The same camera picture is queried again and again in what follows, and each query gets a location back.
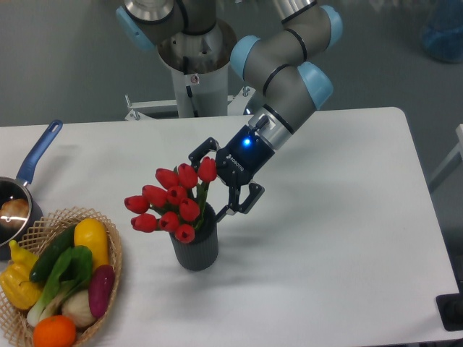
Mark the black device at table edge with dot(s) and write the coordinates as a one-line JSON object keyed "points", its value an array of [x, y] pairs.
{"points": [[450, 310]]}

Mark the purple eggplant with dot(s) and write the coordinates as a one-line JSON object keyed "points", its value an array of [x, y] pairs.
{"points": [[99, 290]]}

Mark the orange fruit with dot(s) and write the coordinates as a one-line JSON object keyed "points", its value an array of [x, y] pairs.
{"points": [[57, 330]]}

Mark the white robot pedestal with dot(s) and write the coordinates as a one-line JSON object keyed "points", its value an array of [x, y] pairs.
{"points": [[199, 66]]}

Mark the beige garlic bulb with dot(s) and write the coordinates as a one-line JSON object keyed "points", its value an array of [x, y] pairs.
{"points": [[77, 308]]}

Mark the yellow squash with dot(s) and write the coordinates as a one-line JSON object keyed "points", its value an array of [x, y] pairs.
{"points": [[91, 233]]}

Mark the blue handled saucepan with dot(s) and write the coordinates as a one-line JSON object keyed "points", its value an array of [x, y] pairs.
{"points": [[15, 188]]}

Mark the blue translucent bag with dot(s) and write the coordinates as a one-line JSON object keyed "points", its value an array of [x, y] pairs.
{"points": [[441, 35]]}

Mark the red tulip bouquet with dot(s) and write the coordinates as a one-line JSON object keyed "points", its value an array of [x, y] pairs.
{"points": [[178, 204]]}

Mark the dark green cucumber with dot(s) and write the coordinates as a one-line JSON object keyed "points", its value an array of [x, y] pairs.
{"points": [[45, 263]]}

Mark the dark grey ribbed vase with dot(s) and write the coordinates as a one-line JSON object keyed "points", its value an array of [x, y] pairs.
{"points": [[202, 251]]}

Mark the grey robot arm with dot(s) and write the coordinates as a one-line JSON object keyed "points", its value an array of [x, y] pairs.
{"points": [[278, 68]]}

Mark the bread roll in saucepan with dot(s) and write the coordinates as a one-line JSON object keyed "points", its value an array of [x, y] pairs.
{"points": [[14, 213]]}

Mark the yellow bell pepper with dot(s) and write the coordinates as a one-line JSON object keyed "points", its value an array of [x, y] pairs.
{"points": [[21, 292]]}

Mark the white furniture leg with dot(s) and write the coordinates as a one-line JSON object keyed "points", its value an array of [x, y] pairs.
{"points": [[448, 164]]}

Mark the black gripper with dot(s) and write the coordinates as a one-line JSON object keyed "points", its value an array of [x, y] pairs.
{"points": [[246, 159]]}

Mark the green bok choy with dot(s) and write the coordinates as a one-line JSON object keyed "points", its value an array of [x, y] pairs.
{"points": [[71, 272]]}

